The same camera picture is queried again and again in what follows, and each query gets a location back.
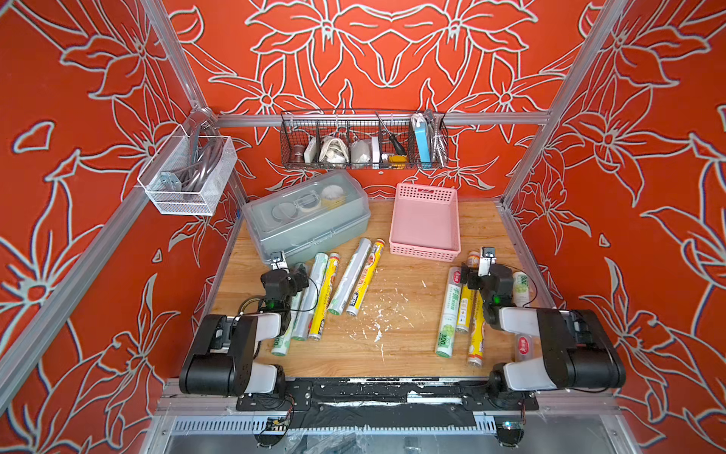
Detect silver foil wrap roll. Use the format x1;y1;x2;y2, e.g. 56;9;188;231
328;238;372;315

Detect green white wrap roll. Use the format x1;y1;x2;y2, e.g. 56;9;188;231
435;267;462;359

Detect pink plastic basket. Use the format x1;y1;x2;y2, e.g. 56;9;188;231
389;183;461;262

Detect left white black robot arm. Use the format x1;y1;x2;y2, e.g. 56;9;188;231
179;252;309;397

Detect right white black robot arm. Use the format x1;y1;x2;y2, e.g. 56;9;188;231
461;248;626;398

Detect silver green wrap roll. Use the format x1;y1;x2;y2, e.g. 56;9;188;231
292;253;329;341

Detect white red label wrap roll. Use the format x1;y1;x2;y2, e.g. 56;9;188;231
512;272;534;362

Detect yellow orange wrap roll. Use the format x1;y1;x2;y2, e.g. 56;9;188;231
467;291;485;367

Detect green white roll far left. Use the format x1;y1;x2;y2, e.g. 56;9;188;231
270;292;303;357

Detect grey translucent storage box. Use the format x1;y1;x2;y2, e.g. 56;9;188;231
242;170;371;266

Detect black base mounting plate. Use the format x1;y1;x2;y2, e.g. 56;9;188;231
236;378;539;412

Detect clear plastic wall bin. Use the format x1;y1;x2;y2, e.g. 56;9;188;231
137;126;236;217

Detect black wire wall basket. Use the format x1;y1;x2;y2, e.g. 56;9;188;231
280;110;450;170

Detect grey cables in bin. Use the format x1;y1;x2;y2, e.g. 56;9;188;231
169;115;225;193

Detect blue box in wire basket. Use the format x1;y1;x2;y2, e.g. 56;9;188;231
410;113;431;168

